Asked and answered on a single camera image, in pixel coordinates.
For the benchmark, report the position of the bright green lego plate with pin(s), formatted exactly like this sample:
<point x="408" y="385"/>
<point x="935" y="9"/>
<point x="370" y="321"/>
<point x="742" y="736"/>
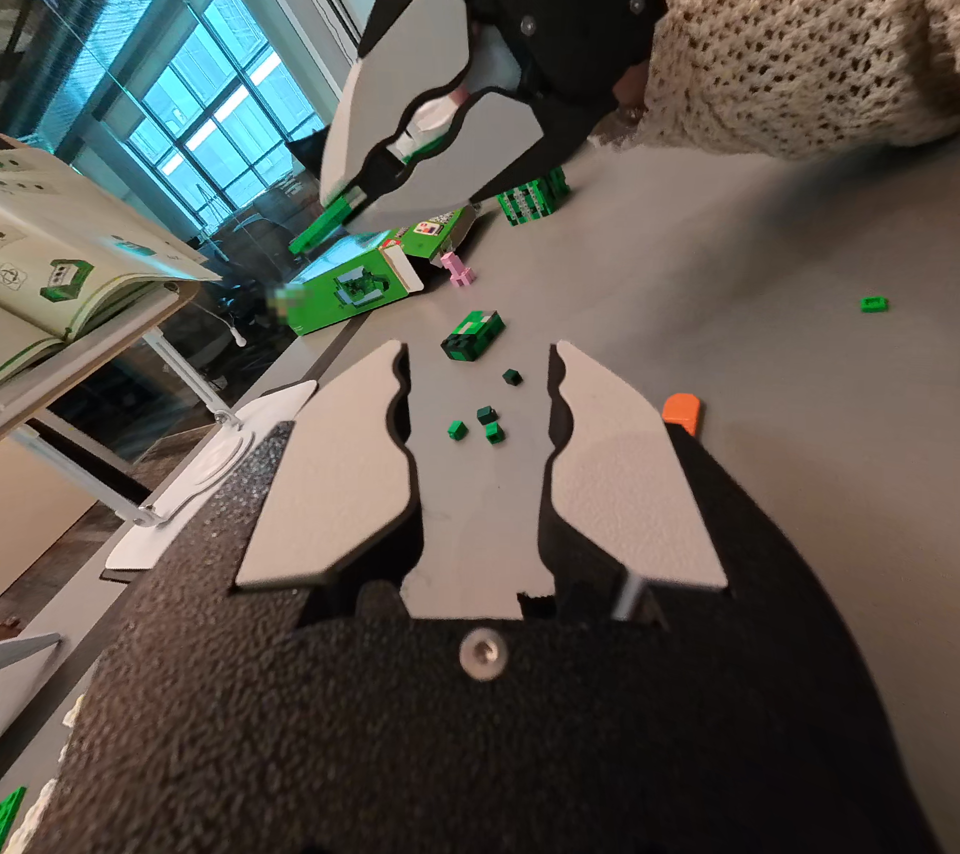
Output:
<point x="11" y="809"/>

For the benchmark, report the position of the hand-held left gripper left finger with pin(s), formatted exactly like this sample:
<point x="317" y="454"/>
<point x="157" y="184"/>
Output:
<point x="337" y="479"/>

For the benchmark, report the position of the orange brick separator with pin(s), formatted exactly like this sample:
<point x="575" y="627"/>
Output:
<point x="682" y="413"/>

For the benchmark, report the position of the person's right hand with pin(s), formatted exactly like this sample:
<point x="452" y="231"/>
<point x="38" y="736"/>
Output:
<point x="631" y="90"/>

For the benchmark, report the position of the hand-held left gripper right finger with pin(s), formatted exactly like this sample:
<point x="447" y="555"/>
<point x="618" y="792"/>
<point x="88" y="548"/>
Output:
<point x="630" y="494"/>

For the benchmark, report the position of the green black lego head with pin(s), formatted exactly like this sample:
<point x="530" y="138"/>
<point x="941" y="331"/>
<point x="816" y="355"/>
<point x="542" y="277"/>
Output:
<point x="472" y="336"/>

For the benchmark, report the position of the pink lego pig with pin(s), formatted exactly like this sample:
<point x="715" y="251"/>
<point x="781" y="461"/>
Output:
<point x="457" y="270"/>

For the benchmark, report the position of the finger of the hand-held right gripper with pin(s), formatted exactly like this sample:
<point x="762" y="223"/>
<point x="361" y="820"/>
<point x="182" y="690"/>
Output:
<point x="405" y="58"/>
<point x="480" y="148"/>

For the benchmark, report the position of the person's right forearm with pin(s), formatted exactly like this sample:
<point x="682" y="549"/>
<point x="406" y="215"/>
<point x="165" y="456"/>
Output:
<point x="787" y="43"/>

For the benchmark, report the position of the green white lego block build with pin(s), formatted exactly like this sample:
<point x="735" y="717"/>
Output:
<point x="529" y="199"/>

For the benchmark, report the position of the open lego instruction booklet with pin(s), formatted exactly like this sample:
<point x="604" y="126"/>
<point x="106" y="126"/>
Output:
<point x="75" y="231"/>

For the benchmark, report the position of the flat green lego tile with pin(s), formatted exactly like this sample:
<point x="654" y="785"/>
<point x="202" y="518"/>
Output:
<point x="874" y="304"/>

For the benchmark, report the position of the white sheet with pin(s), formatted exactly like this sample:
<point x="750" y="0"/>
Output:
<point x="22" y="674"/>

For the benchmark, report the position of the white book stand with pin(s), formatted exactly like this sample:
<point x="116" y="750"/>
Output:
<point x="225" y="464"/>

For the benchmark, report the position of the green lego box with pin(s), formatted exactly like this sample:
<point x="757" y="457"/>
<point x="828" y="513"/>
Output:
<point x="337" y="299"/>

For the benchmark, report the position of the black office chair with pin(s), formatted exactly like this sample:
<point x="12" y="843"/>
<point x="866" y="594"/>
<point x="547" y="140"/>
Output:
<point x="251" y="235"/>

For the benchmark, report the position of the torn green cardboard box piece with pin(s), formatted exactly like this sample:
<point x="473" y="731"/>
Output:
<point x="435" y="235"/>

